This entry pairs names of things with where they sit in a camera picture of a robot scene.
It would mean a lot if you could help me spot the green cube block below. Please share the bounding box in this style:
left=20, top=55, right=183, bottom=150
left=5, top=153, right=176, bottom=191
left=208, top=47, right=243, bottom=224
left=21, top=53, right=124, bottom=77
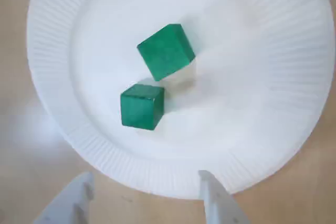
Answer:
left=120, top=83, right=165, bottom=132
left=136, top=23, right=196, bottom=82

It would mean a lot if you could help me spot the white paper plate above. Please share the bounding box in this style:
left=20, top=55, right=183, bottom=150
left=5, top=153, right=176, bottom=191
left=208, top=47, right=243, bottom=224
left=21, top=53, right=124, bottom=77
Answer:
left=26, top=0, right=336, bottom=201

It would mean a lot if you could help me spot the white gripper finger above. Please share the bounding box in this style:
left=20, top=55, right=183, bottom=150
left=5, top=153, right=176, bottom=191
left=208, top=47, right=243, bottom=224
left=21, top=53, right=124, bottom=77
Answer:
left=198, top=170, right=249, bottom=224
left=33, top=171, right=95, bottom=224

